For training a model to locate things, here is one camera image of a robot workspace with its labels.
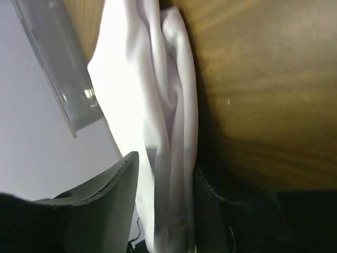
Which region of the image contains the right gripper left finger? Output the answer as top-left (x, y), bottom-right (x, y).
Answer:
top-left (36, 151), bottom-right (139, 252)

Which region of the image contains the white t shirt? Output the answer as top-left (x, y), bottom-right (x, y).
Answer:
top-left (88, 1), bottom-right (198, 252)

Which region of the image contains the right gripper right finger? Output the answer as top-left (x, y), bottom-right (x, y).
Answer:
top-left (194, 169), bottom-right (229, 252)

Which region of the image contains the clear plastic bin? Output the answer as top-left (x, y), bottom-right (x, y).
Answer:
top-left (12, 1), bottom-right (103, 137)

